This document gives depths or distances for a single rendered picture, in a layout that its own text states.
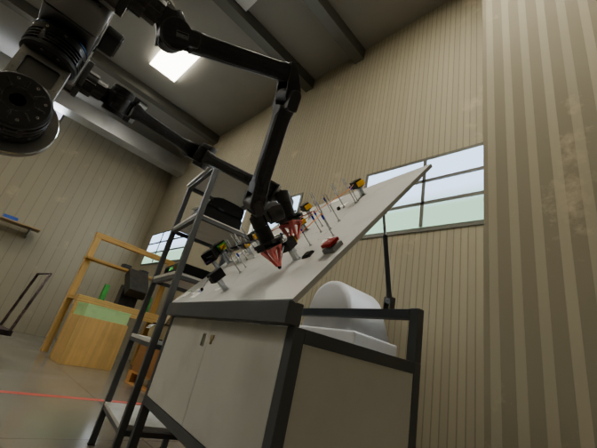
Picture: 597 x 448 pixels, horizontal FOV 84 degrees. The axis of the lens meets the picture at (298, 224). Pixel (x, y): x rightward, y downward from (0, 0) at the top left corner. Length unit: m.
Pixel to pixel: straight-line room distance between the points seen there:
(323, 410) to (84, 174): 10.60
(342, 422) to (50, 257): 10.03
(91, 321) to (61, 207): 5.36
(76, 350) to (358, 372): 5.33
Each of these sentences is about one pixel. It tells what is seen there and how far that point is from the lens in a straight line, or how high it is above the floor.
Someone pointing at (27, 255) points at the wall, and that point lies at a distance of 10.69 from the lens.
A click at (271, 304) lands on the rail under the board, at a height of 0.85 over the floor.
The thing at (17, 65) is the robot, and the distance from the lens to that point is 1.15.
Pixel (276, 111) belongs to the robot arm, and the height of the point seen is 1.45.
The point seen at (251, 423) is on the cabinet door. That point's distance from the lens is 1.08.
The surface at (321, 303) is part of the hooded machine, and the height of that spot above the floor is 1.28.
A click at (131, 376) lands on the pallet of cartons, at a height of 0.09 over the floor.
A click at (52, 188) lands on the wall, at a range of 11.00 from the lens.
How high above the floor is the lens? 0.71
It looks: 22 degrees up
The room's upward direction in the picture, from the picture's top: 13 degrees clockwise
